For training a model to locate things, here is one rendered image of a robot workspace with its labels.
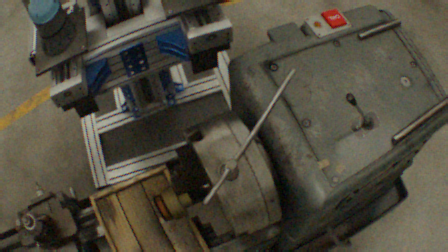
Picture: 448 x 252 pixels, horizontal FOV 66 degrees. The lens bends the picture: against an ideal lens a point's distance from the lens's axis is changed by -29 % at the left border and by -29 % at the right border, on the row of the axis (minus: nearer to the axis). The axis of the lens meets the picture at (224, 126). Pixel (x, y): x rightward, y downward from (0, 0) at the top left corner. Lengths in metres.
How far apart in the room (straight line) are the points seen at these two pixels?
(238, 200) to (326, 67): 0.39
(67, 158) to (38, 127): 0.35
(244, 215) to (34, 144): 1.89
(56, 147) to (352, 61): 1.92
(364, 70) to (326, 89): 0.14
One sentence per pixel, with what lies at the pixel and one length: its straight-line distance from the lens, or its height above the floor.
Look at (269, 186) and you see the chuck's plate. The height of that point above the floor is 1.21.
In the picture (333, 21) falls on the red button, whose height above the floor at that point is 1.27.
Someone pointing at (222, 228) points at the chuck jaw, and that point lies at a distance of 1.11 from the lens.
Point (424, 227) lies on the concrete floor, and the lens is 2.48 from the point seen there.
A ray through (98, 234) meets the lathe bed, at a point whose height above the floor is 0.87.
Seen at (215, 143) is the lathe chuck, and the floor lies 1.23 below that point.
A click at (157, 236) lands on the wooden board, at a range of 1.36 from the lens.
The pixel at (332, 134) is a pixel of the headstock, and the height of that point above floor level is 1.25.
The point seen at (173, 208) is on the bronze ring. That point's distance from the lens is 1.13.
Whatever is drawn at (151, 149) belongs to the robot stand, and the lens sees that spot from 2.18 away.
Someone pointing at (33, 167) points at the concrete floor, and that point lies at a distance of 2.66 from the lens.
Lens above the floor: 2.20
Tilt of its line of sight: 65 degrees down
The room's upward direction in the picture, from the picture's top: 6 degrees counter-clockwise
